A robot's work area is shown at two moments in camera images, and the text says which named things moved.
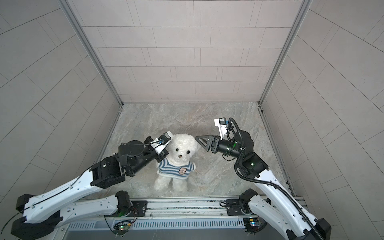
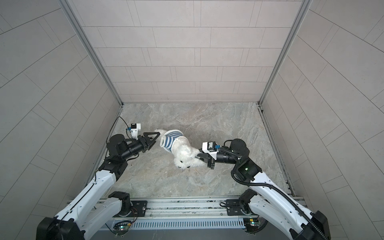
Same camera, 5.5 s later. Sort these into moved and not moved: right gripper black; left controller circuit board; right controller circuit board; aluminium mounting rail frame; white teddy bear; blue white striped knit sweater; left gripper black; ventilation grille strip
Moved: right gripper black; blue white striped knit sweater; left gripper black; white teddy bear
Not moved: ventilation grille strip; right controller circuit board; left controller circuit board; aluminium mounting rail frame
